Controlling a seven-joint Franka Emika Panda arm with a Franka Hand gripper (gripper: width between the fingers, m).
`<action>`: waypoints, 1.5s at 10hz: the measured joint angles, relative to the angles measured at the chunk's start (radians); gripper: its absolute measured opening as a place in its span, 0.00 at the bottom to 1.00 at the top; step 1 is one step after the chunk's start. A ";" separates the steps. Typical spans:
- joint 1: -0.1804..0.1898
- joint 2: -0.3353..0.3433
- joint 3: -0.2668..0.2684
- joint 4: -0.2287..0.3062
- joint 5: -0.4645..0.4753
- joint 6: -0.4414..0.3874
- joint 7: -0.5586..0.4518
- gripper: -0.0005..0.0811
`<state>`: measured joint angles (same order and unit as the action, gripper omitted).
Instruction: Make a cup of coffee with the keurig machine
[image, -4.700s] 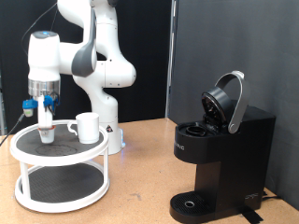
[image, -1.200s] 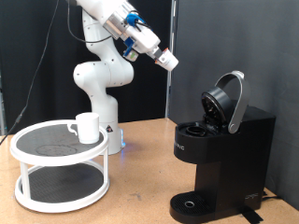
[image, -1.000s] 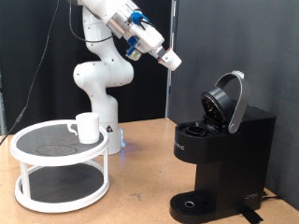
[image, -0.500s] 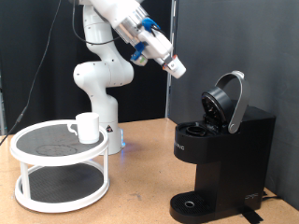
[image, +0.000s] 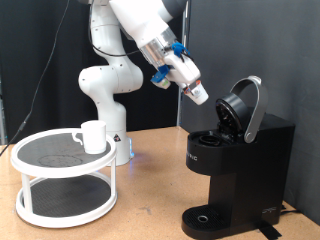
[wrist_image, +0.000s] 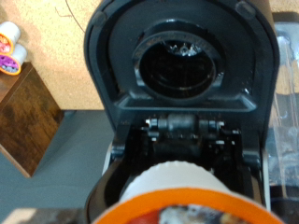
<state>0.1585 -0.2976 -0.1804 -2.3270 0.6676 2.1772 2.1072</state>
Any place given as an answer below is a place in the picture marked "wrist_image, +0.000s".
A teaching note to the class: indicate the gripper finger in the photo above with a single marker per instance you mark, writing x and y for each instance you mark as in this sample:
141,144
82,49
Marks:
46,216

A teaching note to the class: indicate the k-cup pod blue red lid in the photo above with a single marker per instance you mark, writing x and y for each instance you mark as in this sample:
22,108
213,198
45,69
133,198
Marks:
174,180

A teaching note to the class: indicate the purple lid k-cup pod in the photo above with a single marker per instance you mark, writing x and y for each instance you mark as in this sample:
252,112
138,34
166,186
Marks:
12,62

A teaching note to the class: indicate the pink lid k-cup pod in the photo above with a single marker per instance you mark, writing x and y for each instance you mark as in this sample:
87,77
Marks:
7,39

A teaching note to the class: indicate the black Keurig coffee machine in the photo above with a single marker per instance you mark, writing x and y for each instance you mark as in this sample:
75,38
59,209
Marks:
187,37

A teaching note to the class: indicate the dark wooden box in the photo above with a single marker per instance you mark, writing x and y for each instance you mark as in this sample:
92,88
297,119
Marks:
28,118

